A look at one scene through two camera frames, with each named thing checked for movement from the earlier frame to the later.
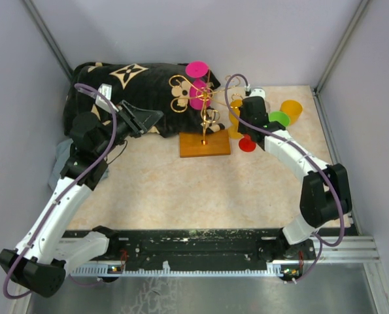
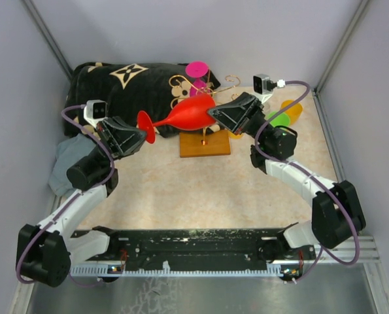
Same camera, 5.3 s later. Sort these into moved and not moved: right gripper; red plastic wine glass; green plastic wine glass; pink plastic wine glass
Moved: red plastic wine glass
Not moved: green plastic wine glass; pink plastic wine glass; right gripper
